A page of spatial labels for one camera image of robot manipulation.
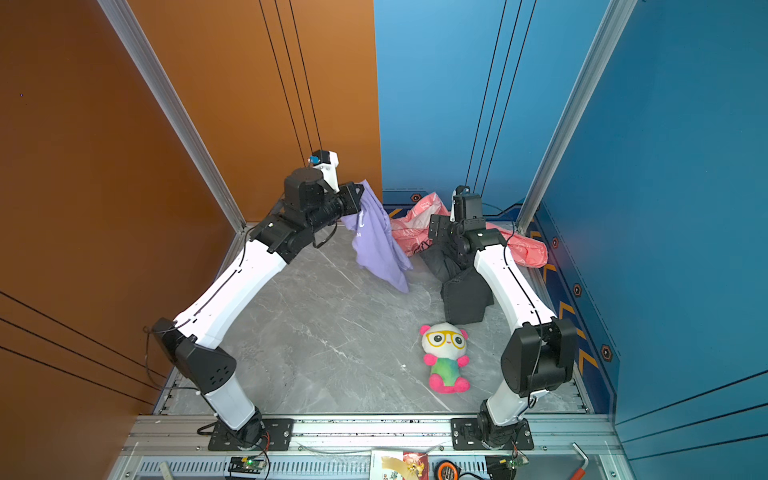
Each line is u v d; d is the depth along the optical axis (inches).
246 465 27.8
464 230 24.9
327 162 24.2
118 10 27.0
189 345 16.7
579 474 26.8
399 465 26.3
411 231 40.1
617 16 27.5
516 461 27.4
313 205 21.4
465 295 36.2
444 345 31.9
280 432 29.3
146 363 31.4
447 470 26.3
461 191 28.9
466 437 28.5
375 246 29.8
